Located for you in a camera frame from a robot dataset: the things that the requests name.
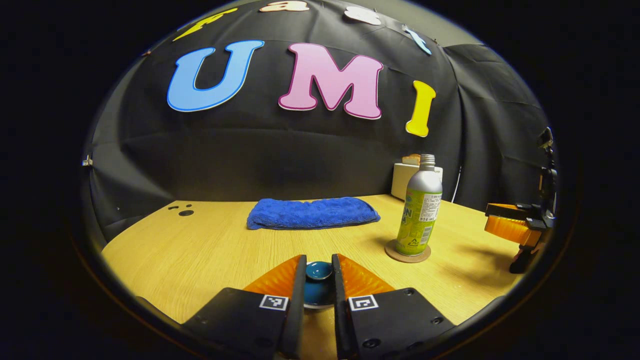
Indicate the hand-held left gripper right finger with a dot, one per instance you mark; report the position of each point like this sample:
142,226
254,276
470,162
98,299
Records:
342,310

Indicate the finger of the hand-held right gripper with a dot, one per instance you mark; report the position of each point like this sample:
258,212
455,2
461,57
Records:
510,230
507,211

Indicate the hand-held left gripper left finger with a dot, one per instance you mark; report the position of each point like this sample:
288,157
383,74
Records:
296,310

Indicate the teal teacup lid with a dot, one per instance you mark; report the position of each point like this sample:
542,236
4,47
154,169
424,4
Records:
319,287

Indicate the round cork coaster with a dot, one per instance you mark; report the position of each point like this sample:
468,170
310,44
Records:
407,258

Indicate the silver green label water bottle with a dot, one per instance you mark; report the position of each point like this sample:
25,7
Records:
419,210

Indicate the blue towel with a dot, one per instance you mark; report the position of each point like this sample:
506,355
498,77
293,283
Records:
312,212

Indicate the bread slice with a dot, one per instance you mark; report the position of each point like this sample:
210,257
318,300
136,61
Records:
411,159

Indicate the cream toaster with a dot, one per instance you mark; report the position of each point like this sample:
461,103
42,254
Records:
400,182

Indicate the black backdrop cloth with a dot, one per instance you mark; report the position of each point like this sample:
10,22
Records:
300,150

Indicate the silver metal clip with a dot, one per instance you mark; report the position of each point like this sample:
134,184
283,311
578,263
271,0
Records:
87,161

